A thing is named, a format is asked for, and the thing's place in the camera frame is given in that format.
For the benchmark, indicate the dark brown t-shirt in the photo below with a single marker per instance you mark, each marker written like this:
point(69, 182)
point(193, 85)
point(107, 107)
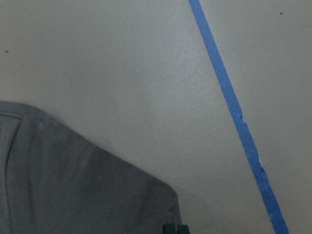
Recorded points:
point(54, 181)

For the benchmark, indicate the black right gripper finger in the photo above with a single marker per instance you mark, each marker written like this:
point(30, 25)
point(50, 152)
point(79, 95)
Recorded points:
point(175, 229)

